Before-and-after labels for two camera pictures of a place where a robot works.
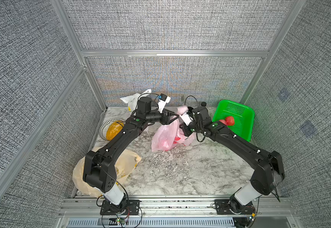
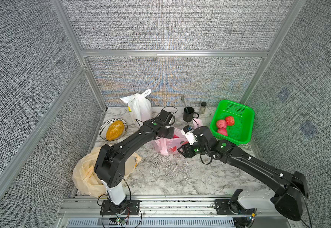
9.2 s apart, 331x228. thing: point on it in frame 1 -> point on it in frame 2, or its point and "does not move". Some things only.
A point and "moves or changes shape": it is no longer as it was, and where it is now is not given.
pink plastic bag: x=166 y=137 moves or changes shape
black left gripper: x=166 y=121 -> x=170 y=134
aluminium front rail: x=265 y=206 does not move
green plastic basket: x=244 y=117 does not move
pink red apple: x=223 y=121 moves or changes shape
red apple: x=230 y=120 does not move
